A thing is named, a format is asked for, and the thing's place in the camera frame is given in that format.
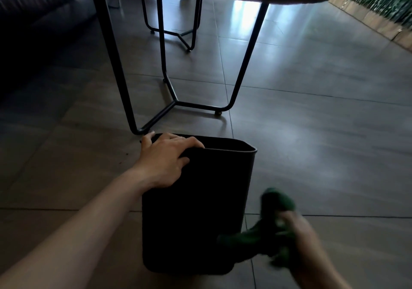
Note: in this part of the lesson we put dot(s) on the person's left hand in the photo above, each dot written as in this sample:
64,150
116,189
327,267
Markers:
162,163

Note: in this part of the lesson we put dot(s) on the person's right hand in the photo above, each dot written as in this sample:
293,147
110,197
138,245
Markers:
297,239

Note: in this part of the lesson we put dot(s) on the person's left thumb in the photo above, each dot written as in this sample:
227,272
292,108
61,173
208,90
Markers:
184,162

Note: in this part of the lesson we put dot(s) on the person's left little finger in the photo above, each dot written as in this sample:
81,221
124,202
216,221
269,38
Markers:
146,138

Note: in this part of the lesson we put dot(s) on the black plastic waste bin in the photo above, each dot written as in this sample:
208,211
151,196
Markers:
193,208

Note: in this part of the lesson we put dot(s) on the green cleaning cloth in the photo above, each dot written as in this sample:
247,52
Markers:
267,230

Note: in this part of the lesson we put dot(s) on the person's left forearm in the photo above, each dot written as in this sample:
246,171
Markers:
67,230

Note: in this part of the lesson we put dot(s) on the person's right forearm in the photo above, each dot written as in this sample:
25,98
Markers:
322,274

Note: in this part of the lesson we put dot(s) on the round table with black legs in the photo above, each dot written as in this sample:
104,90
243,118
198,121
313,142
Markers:
180,40

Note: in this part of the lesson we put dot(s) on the dark leather sofa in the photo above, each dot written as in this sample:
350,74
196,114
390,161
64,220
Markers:
35,18

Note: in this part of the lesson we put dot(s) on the wooden planter border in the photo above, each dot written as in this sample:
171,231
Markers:
370,20

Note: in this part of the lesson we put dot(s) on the small table black metal frame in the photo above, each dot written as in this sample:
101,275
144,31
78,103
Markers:
175,24

